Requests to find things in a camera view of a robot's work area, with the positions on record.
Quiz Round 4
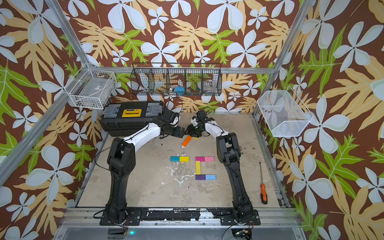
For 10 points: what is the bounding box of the orange block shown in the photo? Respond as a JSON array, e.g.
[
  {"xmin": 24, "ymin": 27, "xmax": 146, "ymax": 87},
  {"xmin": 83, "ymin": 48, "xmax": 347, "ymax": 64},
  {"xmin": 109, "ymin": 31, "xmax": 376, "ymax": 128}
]
[{"xmin": 182, "ymin": 136, "xmax": 192, "ymax": 148}]

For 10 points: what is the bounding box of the magenta block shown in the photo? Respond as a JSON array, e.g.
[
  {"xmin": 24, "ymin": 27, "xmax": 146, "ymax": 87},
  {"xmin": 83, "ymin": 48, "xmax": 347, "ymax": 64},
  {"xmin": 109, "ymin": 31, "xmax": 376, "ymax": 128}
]
[{"xmin": 195, "ymin": 157, "xmax": 205, "ymax": 162}]

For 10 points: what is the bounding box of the pink block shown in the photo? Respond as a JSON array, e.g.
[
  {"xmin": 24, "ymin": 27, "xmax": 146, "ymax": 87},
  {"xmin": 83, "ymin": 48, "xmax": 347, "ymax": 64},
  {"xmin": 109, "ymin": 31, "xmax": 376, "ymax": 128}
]
[{"xmin": 205, "ymin": 157, "xmax": 215, "ymax": 162}]

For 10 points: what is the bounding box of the teal block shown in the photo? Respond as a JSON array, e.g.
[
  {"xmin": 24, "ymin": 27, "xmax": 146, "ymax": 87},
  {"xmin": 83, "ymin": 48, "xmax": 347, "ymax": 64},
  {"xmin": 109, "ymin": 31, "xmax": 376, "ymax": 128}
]
[{"xmin": 170, "ymin": 156, "xmax": 180, "ymax": 162}]

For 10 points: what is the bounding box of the long yellow block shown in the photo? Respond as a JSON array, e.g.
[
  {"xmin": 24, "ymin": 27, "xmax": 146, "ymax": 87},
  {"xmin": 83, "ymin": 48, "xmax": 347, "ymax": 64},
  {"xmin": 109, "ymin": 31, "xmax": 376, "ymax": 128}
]
[{"xmin": 196, "ymin": 161, "xmax": 202, "ymax": 175}]

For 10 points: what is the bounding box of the purple block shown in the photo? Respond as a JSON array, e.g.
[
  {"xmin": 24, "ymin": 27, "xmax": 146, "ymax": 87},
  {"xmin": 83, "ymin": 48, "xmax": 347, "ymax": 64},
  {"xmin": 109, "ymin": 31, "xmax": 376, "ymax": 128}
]
[{"xmin": 195, "ymin": 175, "xmax": 206, "ymax": 181}]

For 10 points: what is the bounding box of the light blue block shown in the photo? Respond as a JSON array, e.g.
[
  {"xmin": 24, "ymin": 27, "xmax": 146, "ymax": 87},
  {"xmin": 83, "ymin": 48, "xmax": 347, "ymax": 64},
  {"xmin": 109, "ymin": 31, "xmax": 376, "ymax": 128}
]
[{"xmin": 205, "ymin": 175, "xmax": 216, "ymax": 181}]

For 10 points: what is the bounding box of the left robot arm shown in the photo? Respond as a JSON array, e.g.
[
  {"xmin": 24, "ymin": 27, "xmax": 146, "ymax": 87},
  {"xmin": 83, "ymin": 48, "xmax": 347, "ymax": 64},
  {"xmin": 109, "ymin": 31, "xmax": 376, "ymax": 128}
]
[{"xmin": 100, "ymin": 109, "xmax": 185, "ymax": 227}]

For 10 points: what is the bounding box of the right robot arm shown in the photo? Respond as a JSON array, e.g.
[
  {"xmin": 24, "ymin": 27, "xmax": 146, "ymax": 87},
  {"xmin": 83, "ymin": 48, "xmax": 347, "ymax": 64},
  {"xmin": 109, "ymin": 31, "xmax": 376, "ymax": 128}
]
[{"xmin": 186, "ymin": 110, "xmax": 255, "ymax": 223}]

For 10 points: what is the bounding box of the blue object in basket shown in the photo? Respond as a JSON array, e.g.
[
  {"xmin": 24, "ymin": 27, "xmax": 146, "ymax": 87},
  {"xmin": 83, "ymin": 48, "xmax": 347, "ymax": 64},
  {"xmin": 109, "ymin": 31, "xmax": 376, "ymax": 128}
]
[{"xmin": 174, "ymin": 87, "xmax": 185, "ymax": 95}]

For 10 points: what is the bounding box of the black wire basket rear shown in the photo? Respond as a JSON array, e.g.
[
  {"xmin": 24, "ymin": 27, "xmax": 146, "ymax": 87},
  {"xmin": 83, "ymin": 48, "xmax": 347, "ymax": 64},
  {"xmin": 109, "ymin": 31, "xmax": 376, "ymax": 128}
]
[{"xmin": 130, "ymin": 63, "xmax": 223, "ymax": 96}]

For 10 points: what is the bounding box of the black toolbox yellow handle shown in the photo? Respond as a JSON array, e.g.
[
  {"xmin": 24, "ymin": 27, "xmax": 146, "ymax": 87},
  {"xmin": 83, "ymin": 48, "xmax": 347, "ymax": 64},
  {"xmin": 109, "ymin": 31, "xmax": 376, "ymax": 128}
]
[{"xmin": 101, "ymin": 102, "xmax": 165, "ymax": 137}]

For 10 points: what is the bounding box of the white wire basket left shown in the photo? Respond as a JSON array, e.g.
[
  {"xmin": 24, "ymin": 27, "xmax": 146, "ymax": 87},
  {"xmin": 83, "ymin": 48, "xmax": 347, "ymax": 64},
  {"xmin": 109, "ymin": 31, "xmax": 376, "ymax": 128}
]
[{"xmin": 65, "ymin": 64, "xmax": 117, "ymax": 110}]

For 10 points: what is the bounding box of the white wire basket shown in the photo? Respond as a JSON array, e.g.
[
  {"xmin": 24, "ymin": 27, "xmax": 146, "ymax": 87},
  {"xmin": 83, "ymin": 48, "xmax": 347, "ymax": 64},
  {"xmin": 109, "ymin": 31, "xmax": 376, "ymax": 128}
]
[
  {"xmin": 257, "ymin": 90, "xmax": 314, "ymax": 138},
  {"xmin": 65, "ymin": 64, "xmax": 117, "ymax": 110}
]

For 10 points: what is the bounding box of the white wire basket right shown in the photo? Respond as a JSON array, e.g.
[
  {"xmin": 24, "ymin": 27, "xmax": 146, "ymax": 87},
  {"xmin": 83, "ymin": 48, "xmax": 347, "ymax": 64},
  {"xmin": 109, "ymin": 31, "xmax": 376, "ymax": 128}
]
[{"xmin": 257, "ymin": 90, "xmax": 314, "ymax": 138}]

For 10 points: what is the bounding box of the orange handled tool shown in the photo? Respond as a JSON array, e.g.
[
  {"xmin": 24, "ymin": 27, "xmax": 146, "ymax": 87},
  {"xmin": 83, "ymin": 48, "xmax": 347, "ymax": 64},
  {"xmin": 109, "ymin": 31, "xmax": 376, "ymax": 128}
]
[{"xmin": 259, "ymin": 162, "xmax": 268, "ymax": 205}]

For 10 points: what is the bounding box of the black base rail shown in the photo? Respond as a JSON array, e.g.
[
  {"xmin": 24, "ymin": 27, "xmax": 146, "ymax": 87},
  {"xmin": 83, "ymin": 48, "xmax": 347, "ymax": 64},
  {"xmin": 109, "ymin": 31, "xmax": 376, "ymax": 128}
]
[{"xmin": 93, "ymin": 208, "xmax": 261, "ymax": 227}]

